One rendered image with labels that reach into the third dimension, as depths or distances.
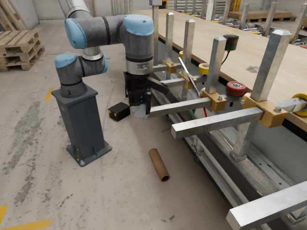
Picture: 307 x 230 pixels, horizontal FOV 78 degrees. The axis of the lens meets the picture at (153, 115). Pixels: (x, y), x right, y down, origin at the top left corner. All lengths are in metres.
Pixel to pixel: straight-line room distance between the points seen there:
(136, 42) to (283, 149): 0.73
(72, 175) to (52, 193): 0.18
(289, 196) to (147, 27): 0.52
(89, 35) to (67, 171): 1.31
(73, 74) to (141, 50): 0.89
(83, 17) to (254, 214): 0.67
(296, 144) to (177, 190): 0.91
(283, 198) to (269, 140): 0.58
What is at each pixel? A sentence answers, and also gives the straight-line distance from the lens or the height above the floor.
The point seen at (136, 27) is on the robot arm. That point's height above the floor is 1.18.
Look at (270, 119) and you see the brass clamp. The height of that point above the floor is 0.95.
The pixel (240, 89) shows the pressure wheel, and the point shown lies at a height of 0.91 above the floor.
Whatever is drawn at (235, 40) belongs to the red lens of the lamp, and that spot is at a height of 1.10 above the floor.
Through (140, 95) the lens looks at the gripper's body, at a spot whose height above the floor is 0.95.
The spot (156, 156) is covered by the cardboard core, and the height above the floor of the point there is 0.08.
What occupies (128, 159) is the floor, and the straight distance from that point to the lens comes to 1.74.
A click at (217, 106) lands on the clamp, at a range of 0.85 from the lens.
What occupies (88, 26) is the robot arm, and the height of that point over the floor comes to 1.17.
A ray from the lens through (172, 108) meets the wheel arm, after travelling 0.78.
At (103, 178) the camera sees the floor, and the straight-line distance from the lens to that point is 1.64.
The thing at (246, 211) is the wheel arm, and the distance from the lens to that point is 0.39.
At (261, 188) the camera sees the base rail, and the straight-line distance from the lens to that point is 0.79.
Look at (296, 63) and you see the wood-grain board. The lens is 1.38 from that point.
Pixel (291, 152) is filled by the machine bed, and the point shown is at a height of 0.73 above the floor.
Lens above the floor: 1.28
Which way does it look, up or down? 35 degrees down
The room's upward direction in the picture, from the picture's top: straight up
